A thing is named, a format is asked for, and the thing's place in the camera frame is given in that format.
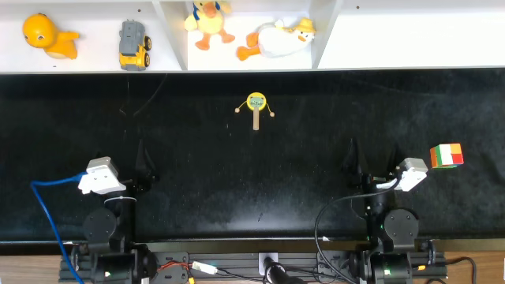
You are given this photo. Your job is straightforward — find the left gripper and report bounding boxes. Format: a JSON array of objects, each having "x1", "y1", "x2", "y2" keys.
[{"x1": 93, "y1": 138, "x2": 159, "y2": 196}]

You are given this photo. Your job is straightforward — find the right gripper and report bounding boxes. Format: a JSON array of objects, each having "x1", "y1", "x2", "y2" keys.
[{"x1": 342, "y1": 137, "x2": 407, "y2": 195}]

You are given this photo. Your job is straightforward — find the many-coloured puzzle cube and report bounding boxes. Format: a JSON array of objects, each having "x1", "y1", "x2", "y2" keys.
[{"x1": 429, "y1": 143, "x2": 465, "y2": 170}]

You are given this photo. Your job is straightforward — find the yellow rattle drum toy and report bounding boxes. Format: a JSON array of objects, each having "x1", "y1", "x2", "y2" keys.
[{"x1": 234, "y1": 92, "x2": 276, "y2": 132}]

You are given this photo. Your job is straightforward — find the grey and yellow toy truck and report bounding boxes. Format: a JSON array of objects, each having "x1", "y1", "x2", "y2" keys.
[{"x1": 118, "y1": 19, "x2": 153, "y2": 72}]

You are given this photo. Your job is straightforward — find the white shelf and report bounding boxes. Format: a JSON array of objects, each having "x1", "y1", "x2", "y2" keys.
[{"x1": 0, "y1": 0, "x2": 505, "y2": 75}]

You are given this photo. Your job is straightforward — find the yellow rubber duck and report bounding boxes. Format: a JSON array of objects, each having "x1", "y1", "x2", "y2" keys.
[{"x1": 21, "y1": 13, "x2": 80, "y2": 61}]

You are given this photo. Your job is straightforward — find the white plush goose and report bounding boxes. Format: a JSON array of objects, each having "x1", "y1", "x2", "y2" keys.
[{"x1": 236, "y1": 17, "x2": 317, "y2": 62}]

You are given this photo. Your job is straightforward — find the yellow plush duck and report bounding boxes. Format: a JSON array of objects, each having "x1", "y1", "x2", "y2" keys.
[{"x1": 184, "y1": 0, "x2": 237, "y2": 51}]

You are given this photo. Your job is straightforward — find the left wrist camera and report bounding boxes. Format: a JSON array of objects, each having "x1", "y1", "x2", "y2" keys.
[{"x1": 77, "y1": 156, "x2": 127, "y2": 196}]

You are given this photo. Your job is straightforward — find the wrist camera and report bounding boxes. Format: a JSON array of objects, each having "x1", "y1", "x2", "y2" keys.
[
  {"x1": 393, "y1": 157, "x2": 429, "y2": 192},
  {"x1": 77, "y1": 156, "x2": 127, "y2": 196}
]

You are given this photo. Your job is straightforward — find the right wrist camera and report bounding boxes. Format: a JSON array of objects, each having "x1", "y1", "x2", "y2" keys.
[{"x1": 393, "y1": 157, "x2": 429, "y2": 192}]

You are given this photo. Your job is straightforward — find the black cable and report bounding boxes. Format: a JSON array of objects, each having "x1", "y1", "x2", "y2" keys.
[{"x1": 314, "y1": 177, "x2": 402, "y2": 284}]

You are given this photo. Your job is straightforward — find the blue cable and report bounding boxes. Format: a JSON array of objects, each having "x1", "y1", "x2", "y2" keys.
[{"x1": 30, "y1": 171, "x2": 88, "y2": 284}]

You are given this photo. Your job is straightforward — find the mounting rail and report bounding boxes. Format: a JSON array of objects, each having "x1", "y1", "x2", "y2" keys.
[{"x1": 58, "y1": 238, "x2": 478, "y2": 284}]

